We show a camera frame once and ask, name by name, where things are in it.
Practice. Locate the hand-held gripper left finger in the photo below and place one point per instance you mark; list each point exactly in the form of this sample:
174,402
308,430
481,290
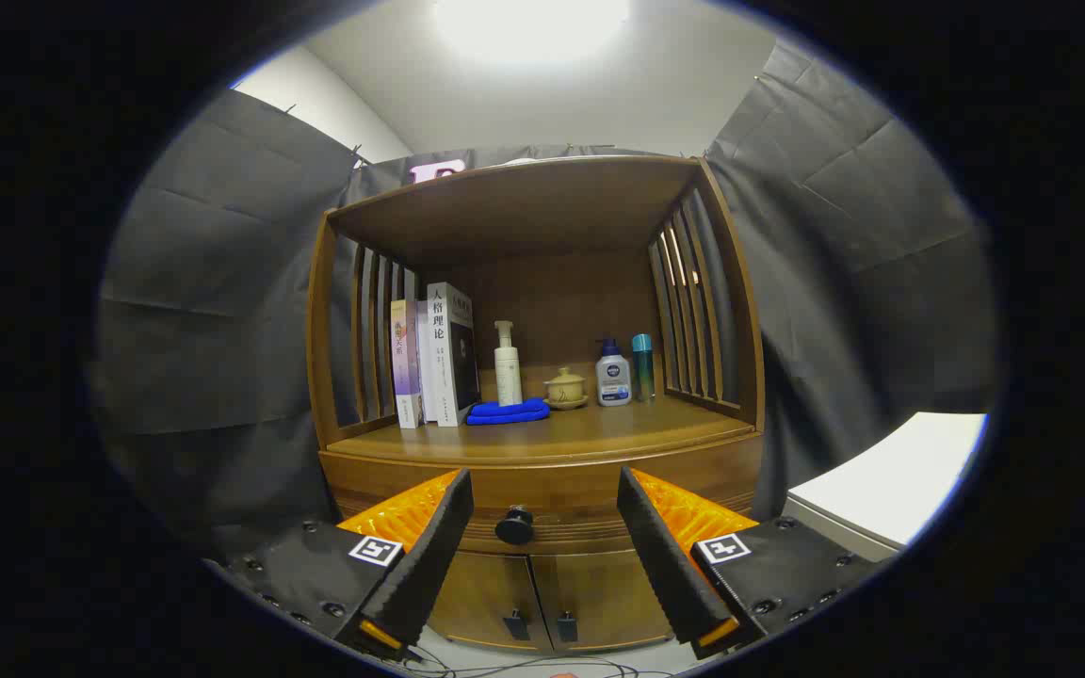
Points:
429,556

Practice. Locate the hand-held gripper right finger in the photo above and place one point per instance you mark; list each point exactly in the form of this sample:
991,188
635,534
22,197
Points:
665,565

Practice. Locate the black drawer knob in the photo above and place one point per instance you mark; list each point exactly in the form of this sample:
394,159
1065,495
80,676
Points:
514,525

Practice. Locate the wooden drawer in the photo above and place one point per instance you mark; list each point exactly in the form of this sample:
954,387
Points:
552,480

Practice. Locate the wooden cabinet door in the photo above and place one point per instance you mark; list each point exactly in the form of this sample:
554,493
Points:
613,598
481,593

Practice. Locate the wooden countertop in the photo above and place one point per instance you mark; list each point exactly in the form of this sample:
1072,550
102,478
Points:
599,433

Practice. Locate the brown wooden cabinet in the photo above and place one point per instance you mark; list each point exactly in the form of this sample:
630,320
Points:
561,217

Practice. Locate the blue folded towel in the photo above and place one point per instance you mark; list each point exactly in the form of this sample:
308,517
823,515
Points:
505,412

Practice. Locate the thin white book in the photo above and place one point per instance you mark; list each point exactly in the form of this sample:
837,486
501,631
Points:
426,377

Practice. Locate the white and black book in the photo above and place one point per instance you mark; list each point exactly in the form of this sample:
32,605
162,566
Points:
444,367

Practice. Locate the purple book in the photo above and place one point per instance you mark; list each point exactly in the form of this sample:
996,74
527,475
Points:
404,367

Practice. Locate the white bottle with blue pump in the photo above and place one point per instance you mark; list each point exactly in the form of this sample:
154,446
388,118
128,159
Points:
613,377

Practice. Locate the teal bottle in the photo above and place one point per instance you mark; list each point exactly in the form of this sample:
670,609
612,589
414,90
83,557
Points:
642,367

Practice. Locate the beige lidded teacup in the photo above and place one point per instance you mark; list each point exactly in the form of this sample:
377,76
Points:
566,388

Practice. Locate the white table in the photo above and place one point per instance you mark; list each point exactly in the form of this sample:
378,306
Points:
891,480

